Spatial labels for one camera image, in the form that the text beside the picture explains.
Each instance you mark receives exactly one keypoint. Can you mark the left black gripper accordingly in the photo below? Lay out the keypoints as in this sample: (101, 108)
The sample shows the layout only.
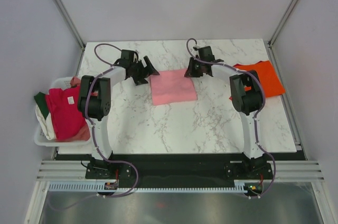
(148, 71)

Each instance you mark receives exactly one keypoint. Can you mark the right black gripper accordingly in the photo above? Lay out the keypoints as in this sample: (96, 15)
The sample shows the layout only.
(190, 72)

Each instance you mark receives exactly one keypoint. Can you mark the pink t shirt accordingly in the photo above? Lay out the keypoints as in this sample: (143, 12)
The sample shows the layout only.
(172, 86)

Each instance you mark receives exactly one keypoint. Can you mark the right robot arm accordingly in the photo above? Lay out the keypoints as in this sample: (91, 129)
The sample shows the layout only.
(248, 99)

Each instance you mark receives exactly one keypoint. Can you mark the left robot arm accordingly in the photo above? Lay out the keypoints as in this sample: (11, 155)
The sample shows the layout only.
(94, 103)

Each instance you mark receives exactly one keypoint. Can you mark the orange folded t shirt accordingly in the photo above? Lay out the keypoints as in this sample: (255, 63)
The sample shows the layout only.
(268, 78)

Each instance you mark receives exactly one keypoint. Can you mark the magenta t shirt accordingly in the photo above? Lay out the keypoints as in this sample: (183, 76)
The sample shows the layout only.
(66, 118)

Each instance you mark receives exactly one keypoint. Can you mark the dark green t shirt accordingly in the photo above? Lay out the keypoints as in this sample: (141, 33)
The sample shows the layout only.
(40, 100)

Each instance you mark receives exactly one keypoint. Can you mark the white t shirt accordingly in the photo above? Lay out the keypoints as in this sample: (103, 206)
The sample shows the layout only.
(46, 124)

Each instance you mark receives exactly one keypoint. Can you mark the white laundry basket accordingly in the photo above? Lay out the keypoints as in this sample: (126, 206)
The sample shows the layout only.
(39, 136)

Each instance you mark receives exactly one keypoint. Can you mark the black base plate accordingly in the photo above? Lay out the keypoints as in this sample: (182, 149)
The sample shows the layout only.
(177, 170)

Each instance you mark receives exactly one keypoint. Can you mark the left aluminium frame post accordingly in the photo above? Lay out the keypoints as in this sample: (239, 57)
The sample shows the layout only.
(69, 22)

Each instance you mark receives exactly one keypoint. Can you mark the aluminium frame post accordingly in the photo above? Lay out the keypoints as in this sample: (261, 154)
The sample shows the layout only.
(286, 15)
(69, 22)

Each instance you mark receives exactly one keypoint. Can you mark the right aluminium frame post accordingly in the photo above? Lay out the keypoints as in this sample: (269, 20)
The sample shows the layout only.
(286, 15)

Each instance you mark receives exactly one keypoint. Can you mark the white cable duct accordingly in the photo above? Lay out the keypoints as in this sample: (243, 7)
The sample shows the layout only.
(105, 187)

